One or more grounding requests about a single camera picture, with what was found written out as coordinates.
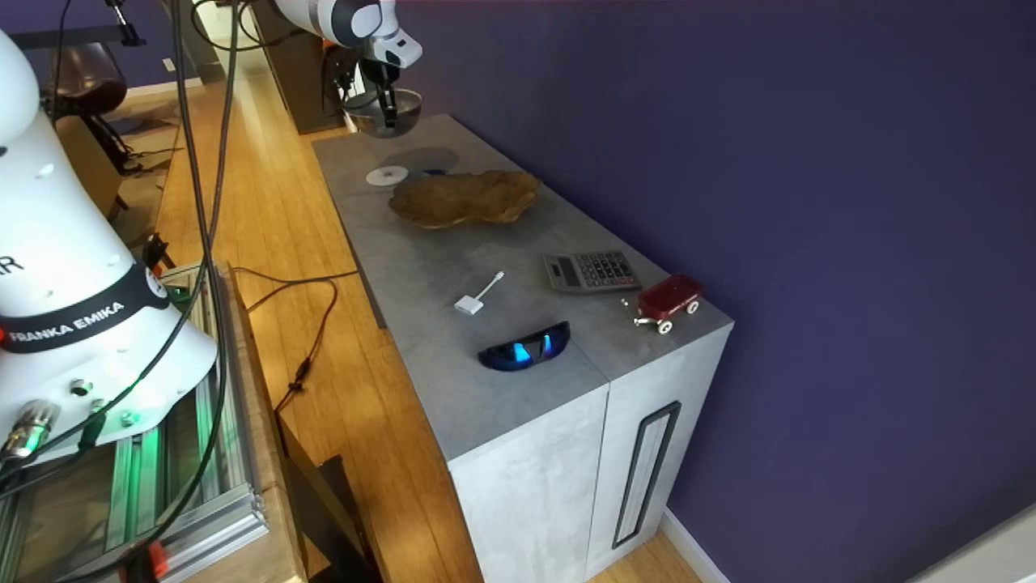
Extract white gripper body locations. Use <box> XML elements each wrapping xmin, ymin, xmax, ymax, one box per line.
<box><xmin>350</xmin><ymin>28</ymin><xmax>427</xmax><ymax>73</ymax></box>

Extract silver metal bowl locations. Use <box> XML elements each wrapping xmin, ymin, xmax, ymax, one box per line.
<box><xmin>346</xmin><ymin>88</ymin><xmax>427</xmax><ymax>143</ymax></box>

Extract compact disc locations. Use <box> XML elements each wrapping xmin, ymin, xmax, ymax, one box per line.
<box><xmin>363</xmin><ymin>160</ymin><xmax>412</xmax><ymax>192</ymax></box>

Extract brown wooden platter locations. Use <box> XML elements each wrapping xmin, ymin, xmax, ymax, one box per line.
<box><xmin>385</xmin><ymin>169</ymin><xmax>543</xmax><ymax>234</ymax></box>

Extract small white stick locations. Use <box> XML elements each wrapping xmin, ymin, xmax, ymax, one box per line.
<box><xmin>454</xmin><ymin>268</ymin><xmax>508</xmax><ymax>316</ymax></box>

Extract grey calculator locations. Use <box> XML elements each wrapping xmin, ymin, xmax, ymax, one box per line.
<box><xmin>539</xmin><ymin>249</ymin><xmax>644</xmax><ymax>297</ymax></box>

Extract dark red chair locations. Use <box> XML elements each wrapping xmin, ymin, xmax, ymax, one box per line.
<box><xmin>46</xmin><ymin>34</ymin><xmax>174</xmax><ymax>177</ymax></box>

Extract black sunglasses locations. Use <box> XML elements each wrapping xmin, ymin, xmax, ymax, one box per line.
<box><xmin>474</xmin><ymin>316</ymin><xmax>574</xmax><ymax>374</ymax></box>

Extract grey concrete-look cabinet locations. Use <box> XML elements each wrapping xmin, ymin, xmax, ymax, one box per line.
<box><xmin>309</xmin><ymin>110</ymin><xmax>738</xmax><ymax>583</ymax></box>

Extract red toy car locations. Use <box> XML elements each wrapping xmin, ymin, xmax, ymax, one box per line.
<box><xmin>621</xmin><ymin>272</ymin><xmax>705</xmax><ymax>335</ymax></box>

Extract black hanging cable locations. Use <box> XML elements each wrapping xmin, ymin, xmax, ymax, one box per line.
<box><xmin>43</xmin><ymin>0</ymin><xmax>244</xmax><ymax>583</ymax></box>

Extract black floor cable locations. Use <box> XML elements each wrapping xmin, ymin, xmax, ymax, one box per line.
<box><xmin>226</xmin><ymin>261</ymin><xmax>363</xmax><ymax>417</ymax></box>

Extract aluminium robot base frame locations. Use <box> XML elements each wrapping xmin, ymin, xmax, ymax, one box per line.
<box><xmin>0</xmin><ymin>261</ymin><xmax>273</xmax><ymax>583</ymax></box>

